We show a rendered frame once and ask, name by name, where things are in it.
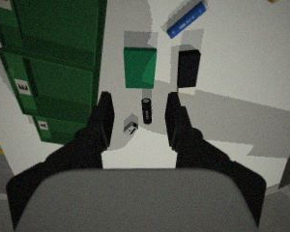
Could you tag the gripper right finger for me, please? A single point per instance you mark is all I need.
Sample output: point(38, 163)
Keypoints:
point(195, 152)

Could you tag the blue battery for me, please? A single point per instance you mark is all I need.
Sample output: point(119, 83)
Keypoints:
point(187, 19)

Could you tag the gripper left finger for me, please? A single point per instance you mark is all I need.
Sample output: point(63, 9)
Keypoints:
point(84, 152)

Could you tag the green three-compartment bin rack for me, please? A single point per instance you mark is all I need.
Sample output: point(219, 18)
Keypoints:
point(67, 33)

